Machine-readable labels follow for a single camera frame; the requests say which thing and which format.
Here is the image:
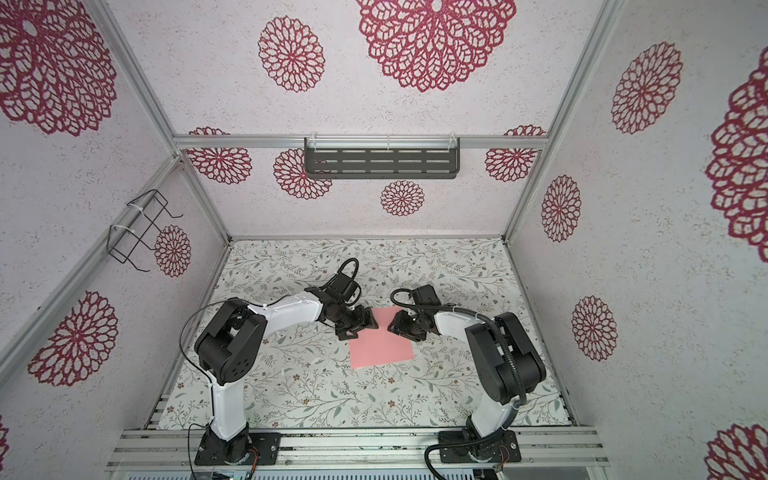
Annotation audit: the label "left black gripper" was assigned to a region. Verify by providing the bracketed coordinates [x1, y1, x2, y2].
[334, 303, 380, 342]

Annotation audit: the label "pink square paper sheet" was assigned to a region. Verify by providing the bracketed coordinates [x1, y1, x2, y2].
[348, 306, 415, 369]

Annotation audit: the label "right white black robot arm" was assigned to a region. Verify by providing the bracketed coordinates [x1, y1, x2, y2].
[388, 305, 547, 438]

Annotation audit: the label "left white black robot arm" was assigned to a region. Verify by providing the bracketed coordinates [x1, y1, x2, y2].
[194, 287, 378, 442]

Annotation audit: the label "right wrist camera with cable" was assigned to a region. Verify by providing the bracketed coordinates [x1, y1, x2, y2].
[390, 284, 442, 311]

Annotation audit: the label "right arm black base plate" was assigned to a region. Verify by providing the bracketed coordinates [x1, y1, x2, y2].
[438, 429, 522, 464]

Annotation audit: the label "dark grey slotted wall shelf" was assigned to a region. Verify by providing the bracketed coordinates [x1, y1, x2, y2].
[303, 137, 461, 180]

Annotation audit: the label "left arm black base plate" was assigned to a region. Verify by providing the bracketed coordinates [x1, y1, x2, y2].
[193, 428, 282, 467]

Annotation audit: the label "aluminium front rail base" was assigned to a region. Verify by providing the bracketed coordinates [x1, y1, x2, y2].
[105, 426, 610, 473]

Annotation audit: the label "black wire wall rack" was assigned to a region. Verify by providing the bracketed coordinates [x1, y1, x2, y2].
[105, 189, 183, 273]

